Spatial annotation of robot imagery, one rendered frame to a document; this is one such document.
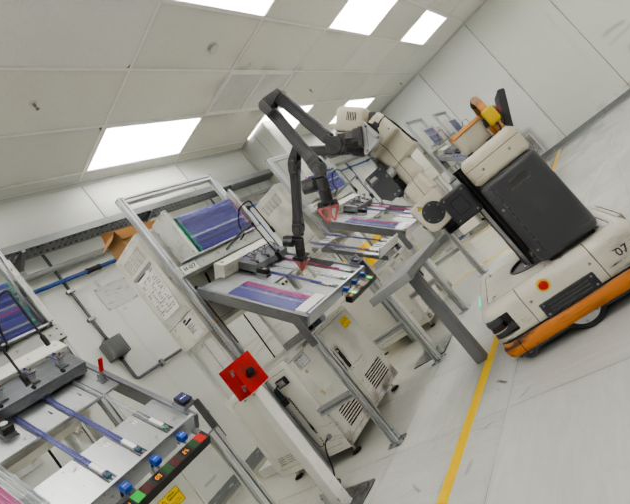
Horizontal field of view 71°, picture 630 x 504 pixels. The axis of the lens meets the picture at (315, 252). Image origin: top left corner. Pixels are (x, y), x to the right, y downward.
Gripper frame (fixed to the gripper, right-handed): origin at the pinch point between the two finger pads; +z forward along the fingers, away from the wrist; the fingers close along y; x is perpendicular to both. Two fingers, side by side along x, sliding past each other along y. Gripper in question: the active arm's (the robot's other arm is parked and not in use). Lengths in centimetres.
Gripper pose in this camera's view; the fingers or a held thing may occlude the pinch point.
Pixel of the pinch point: (302, 269)
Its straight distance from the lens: 269.0
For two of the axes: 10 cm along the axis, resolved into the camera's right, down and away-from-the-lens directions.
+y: -4.7, 3.3, -8.2
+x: 8.7, 0.7, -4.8
